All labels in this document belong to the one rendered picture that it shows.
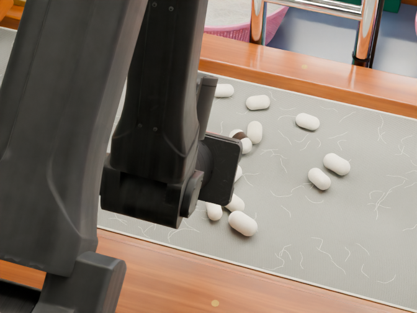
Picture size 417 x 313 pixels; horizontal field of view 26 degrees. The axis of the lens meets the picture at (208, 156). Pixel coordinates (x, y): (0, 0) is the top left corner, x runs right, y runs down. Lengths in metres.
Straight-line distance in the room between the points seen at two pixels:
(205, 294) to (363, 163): 0.30
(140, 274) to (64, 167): 0.63
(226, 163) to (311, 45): 0.55
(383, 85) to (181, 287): 0.42
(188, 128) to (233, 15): 0.68
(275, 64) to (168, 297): 0.40
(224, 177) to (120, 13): 0.51
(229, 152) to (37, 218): 0.52
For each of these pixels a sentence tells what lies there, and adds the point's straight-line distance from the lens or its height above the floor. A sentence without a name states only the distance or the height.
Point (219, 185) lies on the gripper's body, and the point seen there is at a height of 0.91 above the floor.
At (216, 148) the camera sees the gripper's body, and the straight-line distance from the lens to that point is 0.91.
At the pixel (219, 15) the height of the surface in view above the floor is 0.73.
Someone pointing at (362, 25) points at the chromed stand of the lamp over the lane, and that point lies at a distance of 1.22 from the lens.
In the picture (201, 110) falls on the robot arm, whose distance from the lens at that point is 0.81.
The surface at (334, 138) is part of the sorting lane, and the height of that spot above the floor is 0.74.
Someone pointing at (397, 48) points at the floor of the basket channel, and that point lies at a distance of 1.44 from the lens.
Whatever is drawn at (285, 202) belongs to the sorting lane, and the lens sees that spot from 1.12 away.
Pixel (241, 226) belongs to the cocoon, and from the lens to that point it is 1.07.
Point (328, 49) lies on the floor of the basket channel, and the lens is 1.42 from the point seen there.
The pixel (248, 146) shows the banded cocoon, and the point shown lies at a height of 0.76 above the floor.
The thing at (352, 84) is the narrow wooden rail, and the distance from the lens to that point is 1.23.
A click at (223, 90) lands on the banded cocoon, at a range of 1.22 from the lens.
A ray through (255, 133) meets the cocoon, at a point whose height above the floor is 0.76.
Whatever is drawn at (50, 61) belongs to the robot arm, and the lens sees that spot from 0.41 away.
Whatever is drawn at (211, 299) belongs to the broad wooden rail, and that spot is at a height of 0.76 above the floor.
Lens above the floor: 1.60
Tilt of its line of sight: 48 degrees down
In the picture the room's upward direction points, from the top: straight up
